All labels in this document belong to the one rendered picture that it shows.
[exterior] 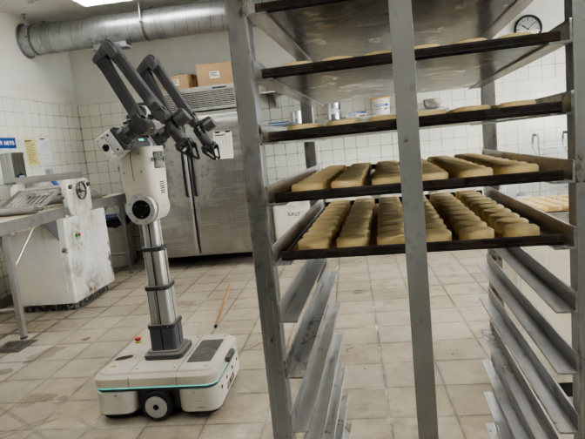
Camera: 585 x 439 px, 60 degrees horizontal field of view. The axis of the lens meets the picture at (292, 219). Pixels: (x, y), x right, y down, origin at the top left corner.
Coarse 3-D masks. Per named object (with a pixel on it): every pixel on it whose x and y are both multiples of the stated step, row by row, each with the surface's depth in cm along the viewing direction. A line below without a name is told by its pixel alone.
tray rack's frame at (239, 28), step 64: (576, 0) 64; (576, 64) 66; (256, 128) 74; (576, 128) 67; (256, 192) 75; (576, 192) 68; (256, 256) 77; (576, 256) 69; (576, 320) 71; (576, 384) 73
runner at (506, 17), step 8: (520, 0) 78; (528, 0) 79; (512, 8) 83; (520, 8) 84; (504, 16) 89; (512, 16) 89; (496, 24) 96; (504, 24) 96; (488, 32) 103; (496, 32) 104
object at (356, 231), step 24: (432, 192) 128; (456, 192) 125; (480, 192) 120; (336, 216) 104; (360, 216) 101; (384, 216) 98; (432, 216) 93; (456, 216) 90; (480, 216) 97; (504, 216) 85; (312, 240) 80; (336, 240) 81; (360, 240) 78; (384, 240) 77; (432, 240) 76
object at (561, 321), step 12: (528, 252) 231; (540, 252) 231; (552, 252) 230; (564, 252) 230; (504, 264) 248; (552, 264) 231; (564, 264) 231; (516, 276) 233; (564, 276) 231; (528, 288) 233; (540, 300) 234; (552, 312) 234; (516, 324) 238; (552, 324) 235; (564, 324) 235; (528, 336) 237; (564, 336) 235; (552, 372) 238; (564, 384) 242
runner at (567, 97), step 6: (552, 96) 73; (558, 96) 71; (564, 96) 69; (570, 96) 66; (540, 102) 79; (546, 102) 76; (564, 102) 69; (570, 102) 67; (564, 108) 69; (570, 108) 67; (546, 114) 69; (552, 114) 67; (558, 114) 67; (564, 114) 67; (504, 120) 93; (510, 120) 88
